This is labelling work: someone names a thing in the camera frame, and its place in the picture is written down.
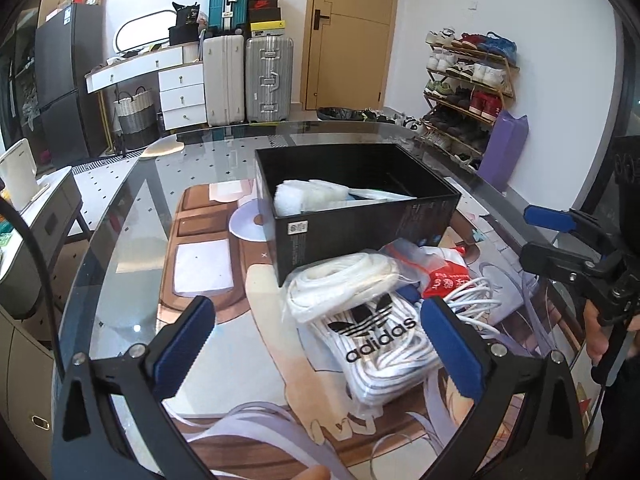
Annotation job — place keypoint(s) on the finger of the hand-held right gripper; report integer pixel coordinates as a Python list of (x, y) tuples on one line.
[(547, 216), (555, 260)]

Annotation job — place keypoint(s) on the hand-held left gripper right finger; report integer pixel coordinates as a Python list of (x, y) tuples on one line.
[(452, 350)]

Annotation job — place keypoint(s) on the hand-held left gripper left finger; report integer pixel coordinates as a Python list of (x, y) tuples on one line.
[(185, 345)]

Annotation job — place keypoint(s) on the bagged white striped socks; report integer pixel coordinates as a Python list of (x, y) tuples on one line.
[(380, 350)]

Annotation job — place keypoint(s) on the red and white plastic bag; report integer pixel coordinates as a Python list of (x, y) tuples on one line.
[(447, 275)]

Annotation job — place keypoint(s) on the bagged white cloth roll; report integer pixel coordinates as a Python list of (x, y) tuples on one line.
[(340, 280)]

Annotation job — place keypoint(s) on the black cardboard box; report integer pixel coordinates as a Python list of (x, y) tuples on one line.
[(360, 235)]

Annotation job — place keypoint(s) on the white bubble wrap piece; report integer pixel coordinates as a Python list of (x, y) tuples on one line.
[(310, 197)]

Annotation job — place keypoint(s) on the person's right hand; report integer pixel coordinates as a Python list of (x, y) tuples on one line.
[(596, 340)]

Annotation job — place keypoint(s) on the person's left hand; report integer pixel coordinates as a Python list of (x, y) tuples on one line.
[(315, 474)]

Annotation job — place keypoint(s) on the purple bag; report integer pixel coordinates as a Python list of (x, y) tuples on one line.
[(505, 150)]

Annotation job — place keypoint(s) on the wooden shoe rack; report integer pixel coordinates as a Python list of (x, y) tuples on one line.
[(500, 61)]

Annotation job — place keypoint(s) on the grey sideboard cabinet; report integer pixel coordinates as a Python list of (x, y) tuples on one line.
[(50, 240)]

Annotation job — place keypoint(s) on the scattered sneakers group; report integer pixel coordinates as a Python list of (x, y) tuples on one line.
[(400, 119)]

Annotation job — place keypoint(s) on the green plastic bag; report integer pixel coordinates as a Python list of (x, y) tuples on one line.
[(4, 245)]

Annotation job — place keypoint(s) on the white electric kettle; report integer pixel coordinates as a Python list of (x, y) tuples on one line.
[(20, 175)]

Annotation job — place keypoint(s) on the woven laundry basket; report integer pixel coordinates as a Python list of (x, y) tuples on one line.
[(134, 112)]

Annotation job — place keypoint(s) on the white dressing table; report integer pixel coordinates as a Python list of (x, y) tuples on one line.
[(180, 90)]

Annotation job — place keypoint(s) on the white suitcase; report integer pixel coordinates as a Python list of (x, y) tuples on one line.
[(223, 82)]

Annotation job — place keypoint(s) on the tan wooden door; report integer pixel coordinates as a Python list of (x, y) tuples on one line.
[(352, 35)]

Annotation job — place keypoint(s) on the silver suitcase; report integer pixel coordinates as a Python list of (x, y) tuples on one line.
[(270, 80)]

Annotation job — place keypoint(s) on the dark grey refrigerator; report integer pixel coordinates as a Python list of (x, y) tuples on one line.
[(65, 70)]

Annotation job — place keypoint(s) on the tall glass door wardrobe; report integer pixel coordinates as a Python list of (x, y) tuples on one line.
[(22, 85)]

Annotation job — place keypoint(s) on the black storage box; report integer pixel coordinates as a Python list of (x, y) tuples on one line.
[(185, 35)]

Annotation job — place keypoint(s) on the oval mirror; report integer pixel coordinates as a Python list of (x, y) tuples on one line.
[(142, 30)]

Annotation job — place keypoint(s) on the black yellow shoe box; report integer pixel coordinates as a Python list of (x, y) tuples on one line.
[(266, 29)]

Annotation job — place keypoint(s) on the black paper bag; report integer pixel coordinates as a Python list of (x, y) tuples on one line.
[(187, 14)]

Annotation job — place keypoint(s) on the plain black shoe box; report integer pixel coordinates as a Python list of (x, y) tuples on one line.
[(264, 15)]

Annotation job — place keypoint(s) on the black box red logo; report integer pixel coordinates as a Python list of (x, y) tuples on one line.
[(264, 4)]

